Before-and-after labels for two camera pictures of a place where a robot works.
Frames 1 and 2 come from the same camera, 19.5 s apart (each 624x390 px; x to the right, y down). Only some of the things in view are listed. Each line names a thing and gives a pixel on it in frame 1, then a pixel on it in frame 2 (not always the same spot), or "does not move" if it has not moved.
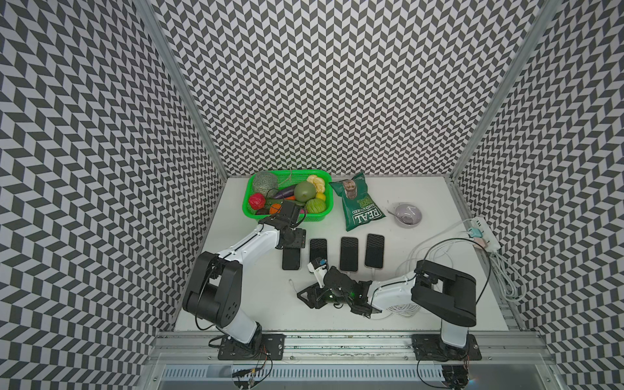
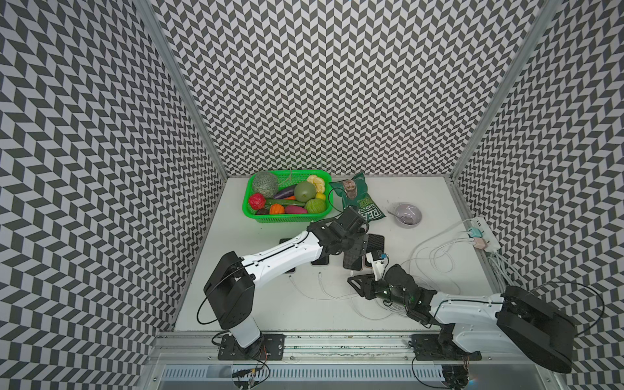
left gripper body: (296, 240) to (348, 240)
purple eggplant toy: (285, 192) does not move
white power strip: (491, 242) does not move
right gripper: (314, 296) to (366, 284)
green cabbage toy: (265, 182) does not move
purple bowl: (408, 216) does not move
